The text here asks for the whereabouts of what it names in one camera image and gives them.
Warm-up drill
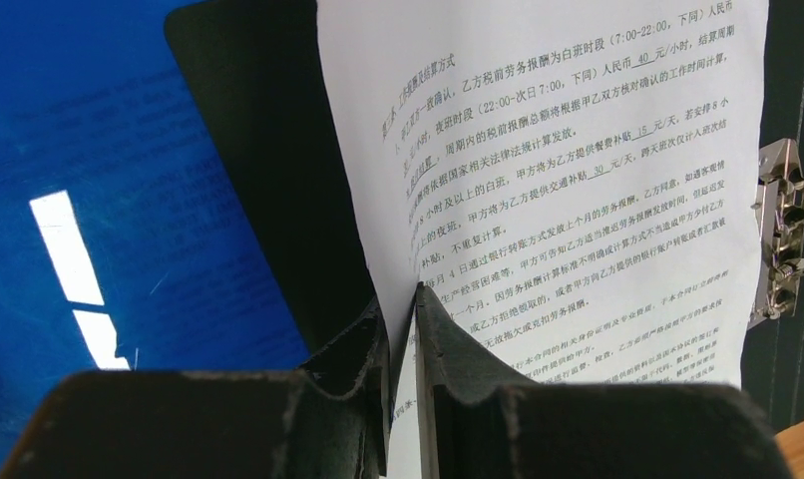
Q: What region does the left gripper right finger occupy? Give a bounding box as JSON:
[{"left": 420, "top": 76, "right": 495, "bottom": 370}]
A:
[{"left": 413, "top": 285, "right": 791, "bottom": 478}]

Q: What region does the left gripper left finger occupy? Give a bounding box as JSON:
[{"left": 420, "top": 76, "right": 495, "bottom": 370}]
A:
[{"left": 0, "top": 302, "right": 389, "bottom": 478}]

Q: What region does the printed paper sheet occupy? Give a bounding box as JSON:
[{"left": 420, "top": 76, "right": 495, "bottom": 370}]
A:
[{"left": 317, "top": 1, "right": 769, "bottom": 478}]

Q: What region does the beige card sheet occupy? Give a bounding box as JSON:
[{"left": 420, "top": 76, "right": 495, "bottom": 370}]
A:
[{"left": 163, "top": 0, "right": 804, "bottom": 434}]

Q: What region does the blue file folder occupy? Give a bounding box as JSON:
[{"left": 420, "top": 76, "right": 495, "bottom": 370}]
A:
[{"left": 0, "top": 1, "right": 307, "bottom": 468}]

